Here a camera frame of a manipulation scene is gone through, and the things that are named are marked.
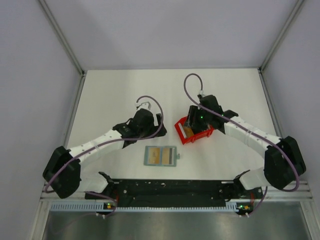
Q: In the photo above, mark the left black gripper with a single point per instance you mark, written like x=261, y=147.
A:
x=154, y=128

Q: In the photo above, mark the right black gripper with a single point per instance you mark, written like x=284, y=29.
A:
x=192, y=118

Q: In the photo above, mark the red plastic bin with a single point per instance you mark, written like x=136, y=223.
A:
x=179, y=129

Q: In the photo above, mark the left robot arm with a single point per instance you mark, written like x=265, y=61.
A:
x=64, y=172

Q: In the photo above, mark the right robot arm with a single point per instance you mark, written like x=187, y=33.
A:
x=283, y=161

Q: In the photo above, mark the stack of credit cards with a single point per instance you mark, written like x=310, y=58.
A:
x=187, y=132

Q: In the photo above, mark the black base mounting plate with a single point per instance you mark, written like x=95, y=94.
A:
x=166, y=193

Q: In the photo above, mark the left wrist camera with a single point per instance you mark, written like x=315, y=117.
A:
x=143, y=105

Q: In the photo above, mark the aluminium front rail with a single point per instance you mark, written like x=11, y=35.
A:
x=273, y=195

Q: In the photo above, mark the grey slotted cable duct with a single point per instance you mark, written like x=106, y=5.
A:
x=77, y=206

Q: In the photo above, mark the left aluminium frame post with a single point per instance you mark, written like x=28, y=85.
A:
x=60, y=36

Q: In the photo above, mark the aluminium frame post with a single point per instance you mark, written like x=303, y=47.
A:
x=60, y=36
x=294, y=13

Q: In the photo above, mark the right aluminium frame post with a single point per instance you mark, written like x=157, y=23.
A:
x=294, y=13

